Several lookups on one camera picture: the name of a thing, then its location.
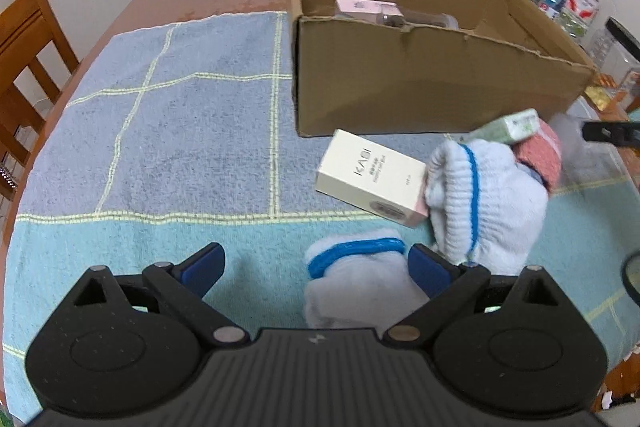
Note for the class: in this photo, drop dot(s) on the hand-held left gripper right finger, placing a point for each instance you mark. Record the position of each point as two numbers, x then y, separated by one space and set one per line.
430 272

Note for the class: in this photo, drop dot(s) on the brown cardboard box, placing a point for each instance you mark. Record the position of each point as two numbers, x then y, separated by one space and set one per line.
425 82

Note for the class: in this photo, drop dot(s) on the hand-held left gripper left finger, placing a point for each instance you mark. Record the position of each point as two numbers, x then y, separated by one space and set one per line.
202 269

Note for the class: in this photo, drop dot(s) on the clear water bottle red label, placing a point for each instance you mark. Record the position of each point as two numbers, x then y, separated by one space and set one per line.
582 2

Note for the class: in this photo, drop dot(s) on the pink carton box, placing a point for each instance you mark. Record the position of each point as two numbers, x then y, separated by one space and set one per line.
360 7

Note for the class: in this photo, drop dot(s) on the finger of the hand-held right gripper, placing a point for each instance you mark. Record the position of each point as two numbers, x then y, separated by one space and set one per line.
615 132

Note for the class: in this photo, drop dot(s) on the clear jar brown cookies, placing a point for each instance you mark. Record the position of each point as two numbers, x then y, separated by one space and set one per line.
420 18

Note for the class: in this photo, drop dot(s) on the cream carton box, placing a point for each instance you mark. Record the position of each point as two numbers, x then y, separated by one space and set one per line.
365 177

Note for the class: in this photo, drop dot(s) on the clear jar black lid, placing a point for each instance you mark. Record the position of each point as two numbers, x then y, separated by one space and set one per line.
615 52

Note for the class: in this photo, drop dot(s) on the wooden chair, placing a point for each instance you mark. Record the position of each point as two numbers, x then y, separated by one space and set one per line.
30 22

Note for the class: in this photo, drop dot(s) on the pink sock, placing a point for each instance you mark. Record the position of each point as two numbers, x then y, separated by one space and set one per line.
542 157

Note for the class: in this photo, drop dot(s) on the white green small tub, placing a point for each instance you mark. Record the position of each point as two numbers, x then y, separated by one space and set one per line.
510 127

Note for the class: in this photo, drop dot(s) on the blue knitted sock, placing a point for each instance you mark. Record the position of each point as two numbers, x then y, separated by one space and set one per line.
537 177

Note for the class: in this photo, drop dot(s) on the blue green checked towel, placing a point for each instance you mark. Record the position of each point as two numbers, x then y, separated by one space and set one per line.
175 132

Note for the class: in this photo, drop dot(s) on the white sock blue band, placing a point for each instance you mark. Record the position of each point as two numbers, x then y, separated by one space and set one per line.
490 217
350 292

